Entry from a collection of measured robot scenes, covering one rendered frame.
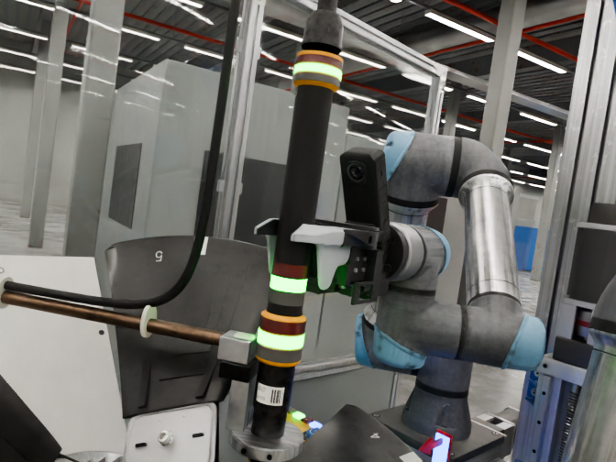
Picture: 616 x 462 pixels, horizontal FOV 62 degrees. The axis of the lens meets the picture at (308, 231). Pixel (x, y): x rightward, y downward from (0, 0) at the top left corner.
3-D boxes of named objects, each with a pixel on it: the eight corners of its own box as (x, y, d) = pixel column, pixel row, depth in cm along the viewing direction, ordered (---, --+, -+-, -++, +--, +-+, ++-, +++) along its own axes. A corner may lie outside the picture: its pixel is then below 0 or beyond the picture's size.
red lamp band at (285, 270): (268, 274, 46) (269, 260, 46) (276, 270, 50) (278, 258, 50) (303, 280, 46) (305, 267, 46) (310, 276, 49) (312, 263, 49)
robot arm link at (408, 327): (453, 380, 66) (467, 298, 66) (368, 365, 68) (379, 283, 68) (446, 363, 74) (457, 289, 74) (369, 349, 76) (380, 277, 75)
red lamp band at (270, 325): (253, 329, 46) (255, 316, 46) (266, 320, 51) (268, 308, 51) (300, 338, 46) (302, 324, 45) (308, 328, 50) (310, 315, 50)
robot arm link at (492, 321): (504, 181, 105) (529, 393, 70) (449, 173, 106) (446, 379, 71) (521, 132, 97) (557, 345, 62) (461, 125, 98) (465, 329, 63)
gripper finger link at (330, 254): (313, 297, 43) (354, 289, 51) (324, 227, 43) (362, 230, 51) (281, 290, 44) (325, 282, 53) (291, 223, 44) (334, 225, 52)
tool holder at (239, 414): (197, 446, 46) (211, 341, 46) (224, 417, 53) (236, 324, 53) (293, 470, 45) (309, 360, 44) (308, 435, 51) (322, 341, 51)
